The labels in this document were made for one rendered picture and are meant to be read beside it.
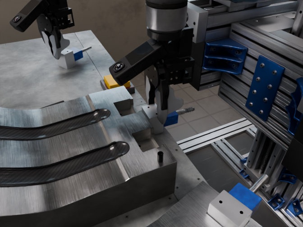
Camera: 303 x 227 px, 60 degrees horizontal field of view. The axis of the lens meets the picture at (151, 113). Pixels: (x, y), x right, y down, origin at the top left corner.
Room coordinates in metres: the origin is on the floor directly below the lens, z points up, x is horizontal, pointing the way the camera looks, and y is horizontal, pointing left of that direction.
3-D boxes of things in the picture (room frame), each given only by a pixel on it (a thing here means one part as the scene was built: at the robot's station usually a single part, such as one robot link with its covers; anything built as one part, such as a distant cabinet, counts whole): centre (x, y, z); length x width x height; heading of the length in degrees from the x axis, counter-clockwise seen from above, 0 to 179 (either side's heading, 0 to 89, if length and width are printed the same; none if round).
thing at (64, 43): (0.78, 0.28, 0.88); 0.06 x 0.03 x 0.09; 143
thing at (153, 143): (0.35, 0.01, 0.87); 0.05 x 0.05 x 0.04; 25
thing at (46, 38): (0.80, 0.31, 0.88); 0.06 x 0.03 x 0.09; 143
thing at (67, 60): (0.84, 0.26, 0.83); 0.13 x 0.05 x 0.05; 143
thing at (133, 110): (0.45, 0.05, 0.87); 0.05 x 0.05 x 0.04; 25
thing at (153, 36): (0.49, -0.03, 0.99); 0.09 x 0.08 x 0.12; 112
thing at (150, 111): (0.50, -0.05, 0.83); 0.13 x 0.05 x 0.05; 112
